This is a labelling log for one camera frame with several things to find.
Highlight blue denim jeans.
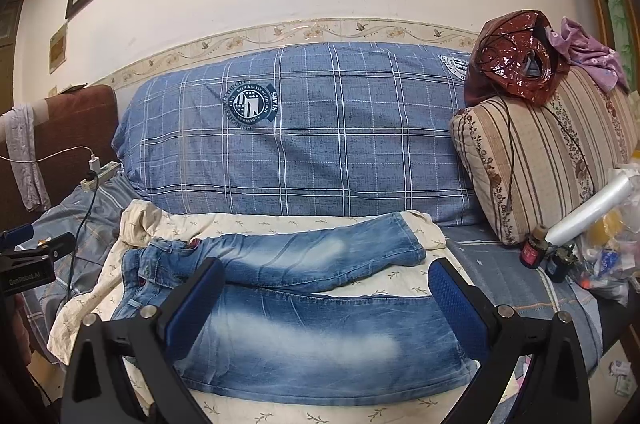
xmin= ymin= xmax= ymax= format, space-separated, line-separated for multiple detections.
xmin=114 ymin=213 xmax=476 ymax=406

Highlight cream leaf-print sheet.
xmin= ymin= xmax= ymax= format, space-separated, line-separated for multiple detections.
xmin=47 ymin=199 xmax=469 ymax=423

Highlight grey plaid pillow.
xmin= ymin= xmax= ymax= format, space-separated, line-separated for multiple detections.
xmin=16 ymin=175 xmax=147 ymax=362

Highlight dark small bottle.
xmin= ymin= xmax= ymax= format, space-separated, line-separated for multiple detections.
xmin=546 ymin=243 xmax=578 ymax=283

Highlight white power strip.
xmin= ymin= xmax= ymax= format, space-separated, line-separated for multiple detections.
xmin=80 ymin=156 xmax=122 ymax=191

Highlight blue bed sheet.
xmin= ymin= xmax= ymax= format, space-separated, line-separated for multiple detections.
xmin=442 ymin=225 xmax=603 ymax=372

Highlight clear bag of items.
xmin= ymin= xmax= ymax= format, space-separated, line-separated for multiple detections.
xmin=574 ymin=163 xmax=639 ymax=307

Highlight red small bottle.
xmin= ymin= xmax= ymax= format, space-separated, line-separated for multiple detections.
xmin=520 ymin=225 xmax=549 ymax=269

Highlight lilac cloth on headboard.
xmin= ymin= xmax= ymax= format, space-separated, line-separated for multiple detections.
xmin=1 ymin=104 xmax=51 ymax=211

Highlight brown bed headboard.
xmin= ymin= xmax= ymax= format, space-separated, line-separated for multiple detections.
xmin=35 ymin=84 xmax=118 ymax=205

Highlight striped floral pillow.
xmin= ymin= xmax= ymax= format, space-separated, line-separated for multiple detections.
xmin=449 ymin=67 xmax=638 ymax=246

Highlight purple floral cloth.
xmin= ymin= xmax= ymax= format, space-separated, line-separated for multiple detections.
xmin=546 ymin=17 xmax=629 ymax=93

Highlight blue plaid quilt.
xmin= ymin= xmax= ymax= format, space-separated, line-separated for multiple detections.
xmin=112 ymin=42 xmax=484 ymax=227

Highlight dark red plastic bag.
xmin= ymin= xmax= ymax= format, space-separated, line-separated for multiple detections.
xmin=464 ymin=10 xmax=570 ymax=106

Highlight white charger cable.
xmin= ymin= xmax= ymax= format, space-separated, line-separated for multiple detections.
xmin=0 ymin=145 xmax=97 ymax=165

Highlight black power cable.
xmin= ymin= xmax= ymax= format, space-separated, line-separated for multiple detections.
xmin=64 ymin=172 xmax=101 ymax=299

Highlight small wall plaque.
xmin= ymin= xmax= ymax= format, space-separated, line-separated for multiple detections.
xmin=49 ymin=23 xmax=67 ymax=74

